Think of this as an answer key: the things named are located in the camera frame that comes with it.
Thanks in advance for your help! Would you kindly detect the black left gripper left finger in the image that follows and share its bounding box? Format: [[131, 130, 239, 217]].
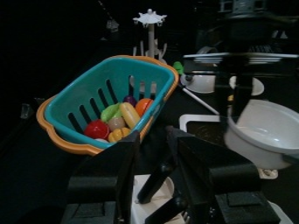
[[60, 130, 142, 224]]

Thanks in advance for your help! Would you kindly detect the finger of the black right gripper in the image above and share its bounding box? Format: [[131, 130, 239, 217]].
[[231, 73, 254, 125], [214, 73, 232, 118]]

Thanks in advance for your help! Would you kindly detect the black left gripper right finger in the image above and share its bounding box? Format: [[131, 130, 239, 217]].
[[166, 125, 283, 224]]

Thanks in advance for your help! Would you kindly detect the white toy pot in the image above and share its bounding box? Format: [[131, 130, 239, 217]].
[[223, 98, 299, 171]]

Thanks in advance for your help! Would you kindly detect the white toy pan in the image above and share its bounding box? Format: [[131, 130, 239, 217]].
[[130, 173, 295, 224]]

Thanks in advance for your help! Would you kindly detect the white round toy plate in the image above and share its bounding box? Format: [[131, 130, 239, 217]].
[[228, 75, 267, 97]]

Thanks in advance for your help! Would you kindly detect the pinkish white toy bowl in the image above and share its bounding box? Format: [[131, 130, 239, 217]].
[[180, 73, 218, 95]]

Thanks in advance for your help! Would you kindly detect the white toy utensil stick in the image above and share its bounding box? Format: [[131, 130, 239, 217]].
[[182, 86, 220, 116]]

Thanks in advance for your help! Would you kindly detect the small green toy piece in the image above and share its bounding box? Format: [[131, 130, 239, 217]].
[[172, 60, 186, 75]]

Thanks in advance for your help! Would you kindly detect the yellow orange toy slice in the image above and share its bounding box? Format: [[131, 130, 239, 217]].
[[107, 127, 132, 144]]

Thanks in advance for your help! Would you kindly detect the red toy tomato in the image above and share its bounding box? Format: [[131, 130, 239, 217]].
[[83, 119, 111, 140]]

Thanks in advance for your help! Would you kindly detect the beige toy mushroom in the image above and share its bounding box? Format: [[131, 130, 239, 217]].
[[107, 116, 127, 132]]

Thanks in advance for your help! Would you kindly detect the orange toy fruit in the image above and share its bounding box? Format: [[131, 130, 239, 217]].
[[135, 98, 155, 118]]

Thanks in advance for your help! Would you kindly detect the light green toy vegetable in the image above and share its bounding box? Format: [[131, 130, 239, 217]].
[[99, 101, 123, 123]]

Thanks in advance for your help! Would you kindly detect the yellow toy banana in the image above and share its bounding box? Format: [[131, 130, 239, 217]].
[[118, 101, 142, 130]]

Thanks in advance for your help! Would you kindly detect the purple toy eggplant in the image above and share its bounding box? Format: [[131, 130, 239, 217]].
[[123, 94, 139, 108]]

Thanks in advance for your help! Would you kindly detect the white cup drying rack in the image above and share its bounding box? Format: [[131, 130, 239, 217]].
[[130, 8, 170, 64]]

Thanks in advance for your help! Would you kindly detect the teal basket with orange rim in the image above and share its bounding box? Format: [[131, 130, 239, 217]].
[[35, 54, 182, 157]]

